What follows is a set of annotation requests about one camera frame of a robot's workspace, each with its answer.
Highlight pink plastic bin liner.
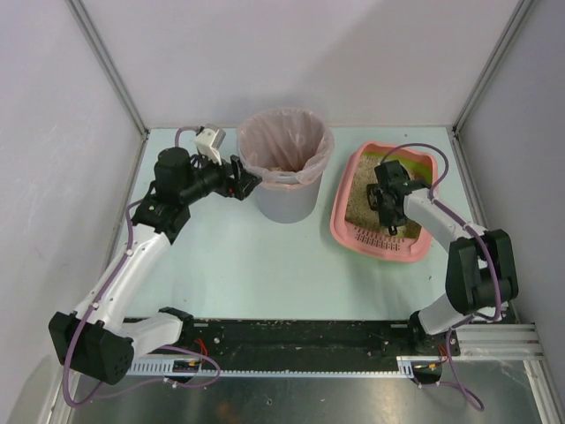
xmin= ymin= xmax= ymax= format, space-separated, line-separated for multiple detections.
xmin=236 ymin=107 xmax=335 ymax=186

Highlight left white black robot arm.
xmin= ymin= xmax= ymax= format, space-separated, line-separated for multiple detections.
xmin=49 ymin=148 xmax=261 ymax=385

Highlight black slotted litter scoop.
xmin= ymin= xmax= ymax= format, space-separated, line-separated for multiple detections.
xmin=366 ymin=184 xmax=398 ymax=236

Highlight pink green litter box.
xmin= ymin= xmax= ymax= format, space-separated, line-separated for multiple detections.
xmin=329 ymin=140 xmax=438 ymax=262

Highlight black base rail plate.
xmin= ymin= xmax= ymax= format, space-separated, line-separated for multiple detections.
xmin=145 ymin=317 xmax=447 ymax=383

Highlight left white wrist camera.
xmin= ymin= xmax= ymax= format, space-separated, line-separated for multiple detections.
xmin=194 ymin=125 xmax=225 ymax=165

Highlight aluminium frame rail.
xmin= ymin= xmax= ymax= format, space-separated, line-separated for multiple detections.
xmin=64 ymin=322 xmax=542 ymax=379

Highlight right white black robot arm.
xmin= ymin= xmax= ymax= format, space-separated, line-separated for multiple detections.
xmin=366 ymin=160 xmax=519 ymax=352

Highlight beige cat litter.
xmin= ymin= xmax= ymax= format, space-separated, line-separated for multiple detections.
xmin=345 ymin=153 xmax=429 ymax=239

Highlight grey trash bucket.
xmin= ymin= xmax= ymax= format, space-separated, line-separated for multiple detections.
xmin=240 ymin=149 xmax=328 ymax=225

